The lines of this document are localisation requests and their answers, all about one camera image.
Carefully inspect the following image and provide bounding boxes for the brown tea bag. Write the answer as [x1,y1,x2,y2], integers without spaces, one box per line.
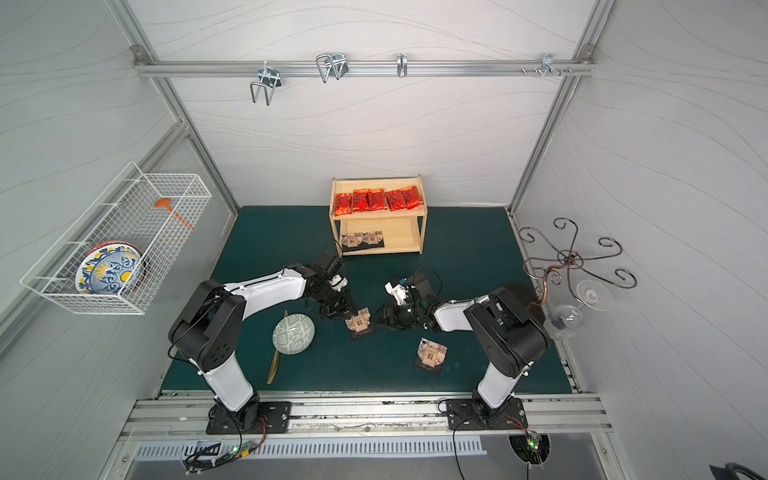
[345,308,375,340]
[414,338,447,375]
[340,233,364,252]
[360,231,385,249]

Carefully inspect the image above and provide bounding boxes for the red tea bag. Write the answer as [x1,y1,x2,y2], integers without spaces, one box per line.
[400,186,424,210]
[385,190,408,211]
[352,189,371,213]
[367,188,388,211]
[333,193,353,216]

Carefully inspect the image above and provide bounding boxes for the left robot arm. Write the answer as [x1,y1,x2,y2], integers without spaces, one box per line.
[168,252,356,414]

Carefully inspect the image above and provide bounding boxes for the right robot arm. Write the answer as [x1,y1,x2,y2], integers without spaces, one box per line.
[372,272,552,415]

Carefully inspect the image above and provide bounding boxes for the wooden two-tier shelf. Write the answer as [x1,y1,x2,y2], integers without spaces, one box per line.
[329,176,428,256]

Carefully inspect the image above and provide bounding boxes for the green patterned bowl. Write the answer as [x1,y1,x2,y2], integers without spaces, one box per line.
[272,313,316,355]

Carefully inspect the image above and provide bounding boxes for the green table mat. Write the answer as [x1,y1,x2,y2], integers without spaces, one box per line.
[161,205,574,396]

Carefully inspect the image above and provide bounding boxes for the gold knife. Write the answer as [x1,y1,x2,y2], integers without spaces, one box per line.
[266,311,288,385]

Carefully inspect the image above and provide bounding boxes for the wine glass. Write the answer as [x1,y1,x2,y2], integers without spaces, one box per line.
[546,280,615,341]

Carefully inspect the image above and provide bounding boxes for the metal scroll glass holder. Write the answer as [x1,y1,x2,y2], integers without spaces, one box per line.
[517,217,638,306]

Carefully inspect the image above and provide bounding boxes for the orange spatula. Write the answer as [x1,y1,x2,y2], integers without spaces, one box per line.
[154,198,194,231]

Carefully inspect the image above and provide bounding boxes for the white vent strip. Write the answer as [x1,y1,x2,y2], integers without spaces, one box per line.
[134,435,487,461]

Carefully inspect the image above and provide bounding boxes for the round floor port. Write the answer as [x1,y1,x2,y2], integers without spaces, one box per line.
[509,431,551,466]

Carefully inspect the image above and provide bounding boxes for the blue yellow patterned plate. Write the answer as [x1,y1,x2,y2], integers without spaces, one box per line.
[74,242,144,295]

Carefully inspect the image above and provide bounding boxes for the metal double hook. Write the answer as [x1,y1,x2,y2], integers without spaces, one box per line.
[249,63,282,106]

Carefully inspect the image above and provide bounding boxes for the metal loop hook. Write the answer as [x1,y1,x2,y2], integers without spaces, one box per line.
[315,53,349,83]

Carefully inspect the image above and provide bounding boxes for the small metal hook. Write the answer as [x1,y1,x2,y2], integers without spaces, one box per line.
[396,53,408,78]

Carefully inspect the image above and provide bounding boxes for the metal clamp hook right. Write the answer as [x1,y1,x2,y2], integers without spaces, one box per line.
[520,53,573,78]

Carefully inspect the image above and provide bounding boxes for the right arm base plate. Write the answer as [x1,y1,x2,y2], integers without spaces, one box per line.
[437,397,528,431]

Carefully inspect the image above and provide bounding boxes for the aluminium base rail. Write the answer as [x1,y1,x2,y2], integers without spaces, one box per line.
[119,390,613,441]

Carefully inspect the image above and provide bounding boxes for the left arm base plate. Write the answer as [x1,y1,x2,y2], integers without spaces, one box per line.
[205,401,292,435]

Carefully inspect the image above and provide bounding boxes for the white wire basket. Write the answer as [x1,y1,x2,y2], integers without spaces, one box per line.
[20,163,212,315]

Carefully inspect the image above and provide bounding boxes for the left base cables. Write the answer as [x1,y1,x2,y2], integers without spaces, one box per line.
[181,413,268,474]

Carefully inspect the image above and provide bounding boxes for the aluminium top rail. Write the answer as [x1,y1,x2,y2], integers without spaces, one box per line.
[134,57,597,79]

